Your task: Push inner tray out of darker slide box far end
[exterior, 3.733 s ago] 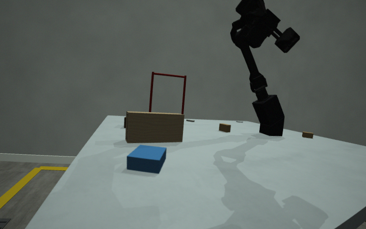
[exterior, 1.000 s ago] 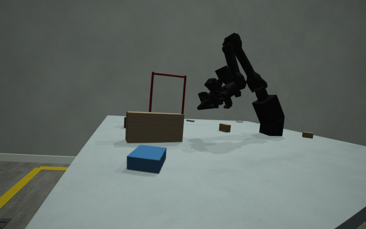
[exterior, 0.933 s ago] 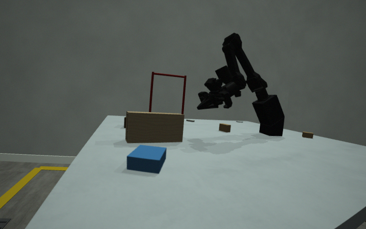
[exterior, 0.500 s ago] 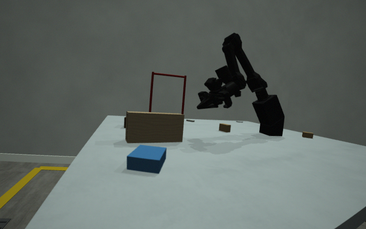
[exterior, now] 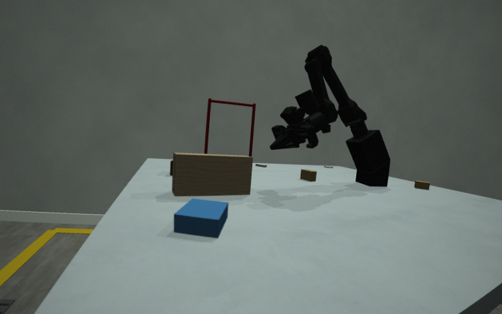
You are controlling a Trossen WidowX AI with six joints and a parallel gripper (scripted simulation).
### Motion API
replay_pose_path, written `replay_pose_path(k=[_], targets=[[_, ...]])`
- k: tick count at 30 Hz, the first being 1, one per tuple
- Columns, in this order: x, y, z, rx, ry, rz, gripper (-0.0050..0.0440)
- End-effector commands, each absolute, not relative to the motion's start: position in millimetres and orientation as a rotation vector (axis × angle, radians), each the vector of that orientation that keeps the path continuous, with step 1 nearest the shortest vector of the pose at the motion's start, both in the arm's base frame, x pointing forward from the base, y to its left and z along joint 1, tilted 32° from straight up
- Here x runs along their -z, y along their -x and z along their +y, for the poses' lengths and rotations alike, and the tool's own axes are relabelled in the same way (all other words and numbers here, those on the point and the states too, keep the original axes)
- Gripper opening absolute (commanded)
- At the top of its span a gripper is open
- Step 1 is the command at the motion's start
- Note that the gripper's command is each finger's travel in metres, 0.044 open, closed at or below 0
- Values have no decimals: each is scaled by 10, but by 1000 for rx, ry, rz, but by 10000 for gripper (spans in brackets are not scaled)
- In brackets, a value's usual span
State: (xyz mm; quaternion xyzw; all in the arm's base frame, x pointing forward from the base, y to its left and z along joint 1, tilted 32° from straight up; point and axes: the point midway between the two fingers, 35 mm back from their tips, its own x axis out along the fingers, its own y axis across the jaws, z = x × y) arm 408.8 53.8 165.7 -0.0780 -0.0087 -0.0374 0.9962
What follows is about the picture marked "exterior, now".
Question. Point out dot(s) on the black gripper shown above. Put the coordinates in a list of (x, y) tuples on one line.
[(294, 136)]

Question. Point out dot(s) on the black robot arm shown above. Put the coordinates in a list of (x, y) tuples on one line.
[(316, 101)]

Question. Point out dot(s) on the small brown block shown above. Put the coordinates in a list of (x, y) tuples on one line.
[(422, 185), (308, 175)]

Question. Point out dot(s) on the blue box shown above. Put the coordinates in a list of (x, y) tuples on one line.
[(201, 218)]

